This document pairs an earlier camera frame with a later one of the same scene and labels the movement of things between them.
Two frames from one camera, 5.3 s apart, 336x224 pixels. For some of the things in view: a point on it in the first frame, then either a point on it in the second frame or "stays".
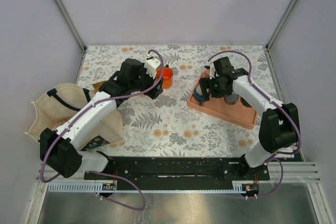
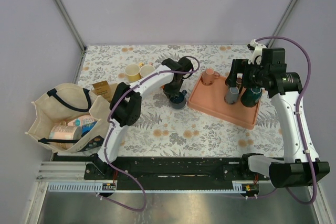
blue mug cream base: [198, 94] to [178, 102]
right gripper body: [213, 83] to [253, 74]
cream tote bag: [55, 106] stays
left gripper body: [146, 79] to [176, 82]
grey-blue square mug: [231, 99] stays
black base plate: [180, 169] stays
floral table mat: [166, 126] stays
